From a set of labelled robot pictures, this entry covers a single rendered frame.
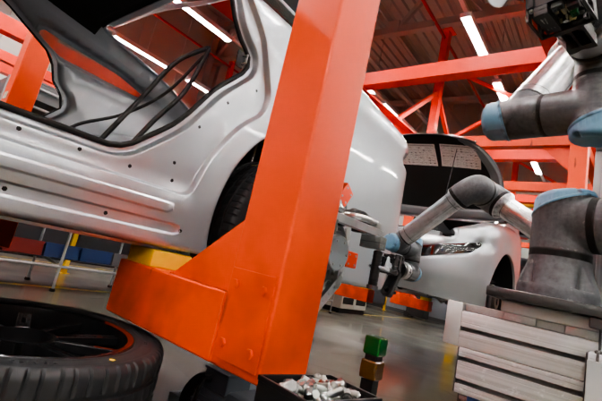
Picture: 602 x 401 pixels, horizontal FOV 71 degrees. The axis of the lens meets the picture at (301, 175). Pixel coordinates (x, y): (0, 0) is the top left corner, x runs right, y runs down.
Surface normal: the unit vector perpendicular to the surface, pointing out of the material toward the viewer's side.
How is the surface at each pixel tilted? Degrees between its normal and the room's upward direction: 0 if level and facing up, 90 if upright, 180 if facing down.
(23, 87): 90
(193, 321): 90
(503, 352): 90
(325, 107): 90
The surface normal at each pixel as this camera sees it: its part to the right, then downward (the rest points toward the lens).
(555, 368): -0.57, -0.29
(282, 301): 0.76, 0.03
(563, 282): -0.33, -0.55
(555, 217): -0.75, -0.29
